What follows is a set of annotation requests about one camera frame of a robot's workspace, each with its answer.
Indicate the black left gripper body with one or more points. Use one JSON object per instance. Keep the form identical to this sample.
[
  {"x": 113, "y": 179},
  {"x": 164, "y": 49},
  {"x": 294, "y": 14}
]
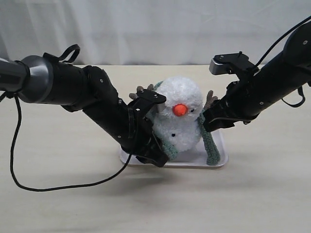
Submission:
[{"x": 140, "y": 132}]

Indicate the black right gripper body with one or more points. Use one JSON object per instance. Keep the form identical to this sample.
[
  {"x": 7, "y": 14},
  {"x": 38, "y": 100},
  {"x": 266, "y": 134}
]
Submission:
[{"x": 244, "y": 100}]

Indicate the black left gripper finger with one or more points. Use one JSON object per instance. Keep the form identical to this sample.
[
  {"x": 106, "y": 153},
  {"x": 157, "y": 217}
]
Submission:
[{"x": 152, "y": 153}]

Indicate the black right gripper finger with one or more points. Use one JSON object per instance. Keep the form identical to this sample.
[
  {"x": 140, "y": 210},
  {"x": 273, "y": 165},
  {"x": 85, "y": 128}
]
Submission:
[
  {"x": 213, "y": 124},
  {"x": 215, "y": 112}
]

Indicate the white plush snowman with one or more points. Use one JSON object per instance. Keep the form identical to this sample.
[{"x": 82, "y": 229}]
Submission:
[{"x": 179, "y": 116}]

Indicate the white rectangular tray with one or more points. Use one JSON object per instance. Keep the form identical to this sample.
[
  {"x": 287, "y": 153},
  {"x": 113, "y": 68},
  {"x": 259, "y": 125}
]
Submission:
[{"x": 197, "y": 157}]

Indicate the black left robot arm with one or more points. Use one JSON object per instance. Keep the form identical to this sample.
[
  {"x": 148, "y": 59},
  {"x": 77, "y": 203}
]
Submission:
[{"x": 45, "y": 80}]

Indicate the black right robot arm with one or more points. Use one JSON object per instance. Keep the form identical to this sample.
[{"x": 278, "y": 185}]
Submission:
[{"x": 286, "y": 72}]

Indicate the white curtain backdrop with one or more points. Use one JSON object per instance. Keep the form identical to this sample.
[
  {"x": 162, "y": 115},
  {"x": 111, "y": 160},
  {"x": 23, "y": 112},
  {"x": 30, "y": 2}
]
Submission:
[{"x": 146, "y": 32}]

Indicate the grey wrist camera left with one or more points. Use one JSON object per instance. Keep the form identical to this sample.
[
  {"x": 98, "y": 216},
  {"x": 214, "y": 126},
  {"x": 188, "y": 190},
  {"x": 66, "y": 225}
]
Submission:
[{"x": 146, "y": 100}]

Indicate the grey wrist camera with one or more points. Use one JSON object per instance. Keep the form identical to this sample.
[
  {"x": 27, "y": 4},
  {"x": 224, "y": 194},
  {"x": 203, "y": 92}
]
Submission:
[
  {"x": 146, "y": 100},
  {"x": 231, "y": 63}
]

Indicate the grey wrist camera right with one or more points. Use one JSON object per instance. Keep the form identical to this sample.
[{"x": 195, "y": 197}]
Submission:
[{"x": 231, "y": 63}]

